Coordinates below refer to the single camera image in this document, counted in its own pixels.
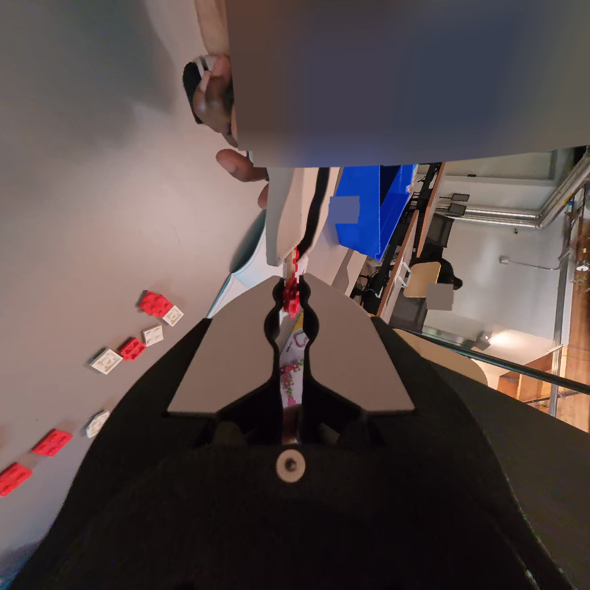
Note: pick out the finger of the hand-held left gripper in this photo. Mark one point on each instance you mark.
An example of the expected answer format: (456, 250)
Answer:
(326, 184)
(285, 212)

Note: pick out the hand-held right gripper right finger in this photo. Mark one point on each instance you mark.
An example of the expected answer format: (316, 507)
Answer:
(359, 359)

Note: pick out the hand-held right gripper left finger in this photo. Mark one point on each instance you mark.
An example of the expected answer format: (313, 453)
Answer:
(226, 359)

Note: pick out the red and white brick assembly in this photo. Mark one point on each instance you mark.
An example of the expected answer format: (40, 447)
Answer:
(290, 269)

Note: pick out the red square plate brick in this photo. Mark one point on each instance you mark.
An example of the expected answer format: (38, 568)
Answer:
(290, 295)

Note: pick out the person's left forearm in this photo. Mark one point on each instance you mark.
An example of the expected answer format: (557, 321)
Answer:
(212, 27)

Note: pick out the grey desk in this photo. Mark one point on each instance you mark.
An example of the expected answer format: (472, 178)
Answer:
(92, 184)

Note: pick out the person's left hand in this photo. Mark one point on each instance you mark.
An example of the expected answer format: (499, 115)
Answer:
(212, 101)

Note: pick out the blue plastic bin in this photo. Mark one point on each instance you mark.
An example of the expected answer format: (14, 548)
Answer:
(382, 207)

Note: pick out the heart wreath toy brick box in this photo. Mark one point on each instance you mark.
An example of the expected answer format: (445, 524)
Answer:
(290, 368)

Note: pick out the white plate brick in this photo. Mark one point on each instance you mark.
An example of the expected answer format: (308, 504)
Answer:
(152, 335)
(173, 316)
(106, 361)
(97, 424)

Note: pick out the instruction booklet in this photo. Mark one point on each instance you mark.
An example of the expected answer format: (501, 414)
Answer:
(244, 285)

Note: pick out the light wooden chair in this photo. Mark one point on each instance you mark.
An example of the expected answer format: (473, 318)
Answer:
(422, 276)

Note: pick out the grey wall light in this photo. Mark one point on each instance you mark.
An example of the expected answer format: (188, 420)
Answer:
(484, 341)

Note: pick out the metal wall pipes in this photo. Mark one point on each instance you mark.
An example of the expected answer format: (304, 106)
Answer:
(498, 216)

